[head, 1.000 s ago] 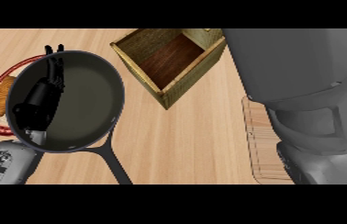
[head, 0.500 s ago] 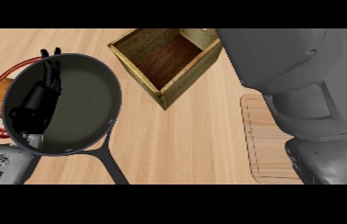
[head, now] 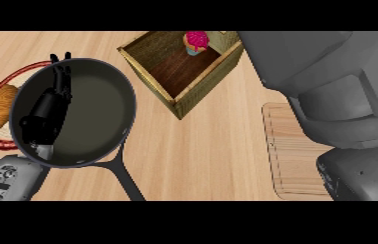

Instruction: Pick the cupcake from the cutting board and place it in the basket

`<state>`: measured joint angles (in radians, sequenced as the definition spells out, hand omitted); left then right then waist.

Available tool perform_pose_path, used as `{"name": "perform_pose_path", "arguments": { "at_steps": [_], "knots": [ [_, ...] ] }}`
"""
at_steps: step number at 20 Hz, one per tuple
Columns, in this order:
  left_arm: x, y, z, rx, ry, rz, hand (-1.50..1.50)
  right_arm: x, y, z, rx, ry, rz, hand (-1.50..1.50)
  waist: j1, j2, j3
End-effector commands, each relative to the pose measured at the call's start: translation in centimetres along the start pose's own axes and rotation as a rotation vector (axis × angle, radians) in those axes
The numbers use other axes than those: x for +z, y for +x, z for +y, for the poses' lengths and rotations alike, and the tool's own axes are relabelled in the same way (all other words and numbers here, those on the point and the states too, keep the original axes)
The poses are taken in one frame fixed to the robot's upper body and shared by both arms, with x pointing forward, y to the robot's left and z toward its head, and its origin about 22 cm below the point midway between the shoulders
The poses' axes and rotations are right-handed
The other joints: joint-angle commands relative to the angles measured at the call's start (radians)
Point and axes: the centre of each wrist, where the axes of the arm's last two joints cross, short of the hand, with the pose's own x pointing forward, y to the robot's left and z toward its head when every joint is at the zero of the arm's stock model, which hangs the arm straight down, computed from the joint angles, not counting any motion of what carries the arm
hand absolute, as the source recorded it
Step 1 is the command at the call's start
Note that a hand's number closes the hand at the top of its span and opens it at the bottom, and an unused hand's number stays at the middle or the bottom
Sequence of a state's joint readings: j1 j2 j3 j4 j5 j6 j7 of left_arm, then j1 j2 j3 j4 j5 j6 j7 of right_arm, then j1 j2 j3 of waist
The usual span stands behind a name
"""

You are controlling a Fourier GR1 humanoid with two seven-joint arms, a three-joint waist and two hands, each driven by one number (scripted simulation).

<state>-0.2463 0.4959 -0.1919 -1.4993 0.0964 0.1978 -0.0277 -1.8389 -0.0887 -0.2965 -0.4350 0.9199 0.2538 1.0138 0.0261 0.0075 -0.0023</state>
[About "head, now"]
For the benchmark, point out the red rimmed plate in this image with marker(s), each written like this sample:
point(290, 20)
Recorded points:
point(20, 71)

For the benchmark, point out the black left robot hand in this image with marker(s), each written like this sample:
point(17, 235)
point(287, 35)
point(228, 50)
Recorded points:
point(46, 114)

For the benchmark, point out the square wicker basket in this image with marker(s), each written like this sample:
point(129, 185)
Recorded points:
point(185, 74)

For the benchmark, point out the brown bread roll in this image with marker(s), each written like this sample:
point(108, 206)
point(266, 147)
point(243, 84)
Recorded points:
point(6, 104)

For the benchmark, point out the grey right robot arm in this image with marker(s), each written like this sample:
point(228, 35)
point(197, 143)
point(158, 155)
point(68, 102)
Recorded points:
point(319, 78)

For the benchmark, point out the dark grey frying pan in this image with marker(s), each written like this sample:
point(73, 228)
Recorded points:
point(98, 114)

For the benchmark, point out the pink frosted cupcake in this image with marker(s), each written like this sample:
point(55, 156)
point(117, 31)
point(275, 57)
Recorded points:
point(197, 41)

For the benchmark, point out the pale wooden cutting board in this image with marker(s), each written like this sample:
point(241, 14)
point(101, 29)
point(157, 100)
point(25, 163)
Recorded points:
point(296, 154)

